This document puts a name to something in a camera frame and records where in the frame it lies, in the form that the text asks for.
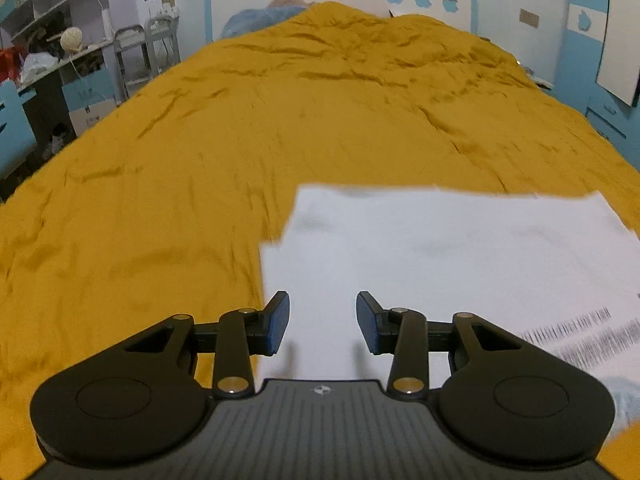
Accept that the blue desk drawer unit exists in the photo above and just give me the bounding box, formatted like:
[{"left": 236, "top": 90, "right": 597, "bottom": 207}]
[{"left": 62, "top": 66, "right": 121, "bottom": 132}]

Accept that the white panel with black edge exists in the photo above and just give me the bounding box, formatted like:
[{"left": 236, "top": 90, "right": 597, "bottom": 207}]
[{"left": 595, "top": 0, "right": 640, "bottom": 107}]

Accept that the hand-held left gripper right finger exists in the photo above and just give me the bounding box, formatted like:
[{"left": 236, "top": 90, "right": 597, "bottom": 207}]
[{"left": 355, "top": 290, "right": 526, "bottom": 397}]

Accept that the white plastic bag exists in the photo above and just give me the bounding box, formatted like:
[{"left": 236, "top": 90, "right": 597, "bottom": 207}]
[{"left": 22, "top": 52, "right": 59, "bottom": 82}]

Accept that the blue chair with face cutout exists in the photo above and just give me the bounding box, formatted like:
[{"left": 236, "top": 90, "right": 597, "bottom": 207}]
[{"left": 0, "top": 80, "right": 39, "bottom": 177}]

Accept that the white printed sweatshirt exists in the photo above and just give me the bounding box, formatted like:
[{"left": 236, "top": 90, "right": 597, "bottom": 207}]
[{"left": 259, "top": 185, "right": 640, "bottom": 396}]

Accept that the mustard yellow bedspread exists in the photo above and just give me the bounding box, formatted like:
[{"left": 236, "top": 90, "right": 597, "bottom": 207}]
[{"left": 0, "top": 1, "right": 640, "bottom": 480}]

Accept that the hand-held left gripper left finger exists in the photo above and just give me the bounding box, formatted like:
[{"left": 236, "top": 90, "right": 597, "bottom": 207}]
[{"left": 122, "top": 290, "right": 292, "bottom": 401}]

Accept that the blue wardrobe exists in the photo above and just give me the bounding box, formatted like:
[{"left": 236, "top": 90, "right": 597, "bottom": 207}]
[{"left": 552, "top": 0, "right": 640, "bottom": 161}]

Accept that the red bag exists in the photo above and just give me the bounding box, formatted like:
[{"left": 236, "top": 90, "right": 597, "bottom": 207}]
[{"left": 0, "top": 46, "right": 27, "bottom": 86}]

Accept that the blue pillow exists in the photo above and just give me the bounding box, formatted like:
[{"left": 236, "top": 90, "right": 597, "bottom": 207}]
[{"left": 221, "top": 6, "right": 307, "bottom": 40}]

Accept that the grey folding chair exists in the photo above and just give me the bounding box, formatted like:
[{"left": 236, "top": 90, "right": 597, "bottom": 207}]
[
  {"left": 145, "top": 16, "right": 182, "bottom": 79},
  {"left": 114, "top": 25, "right": 152, "bottom": 102}
]

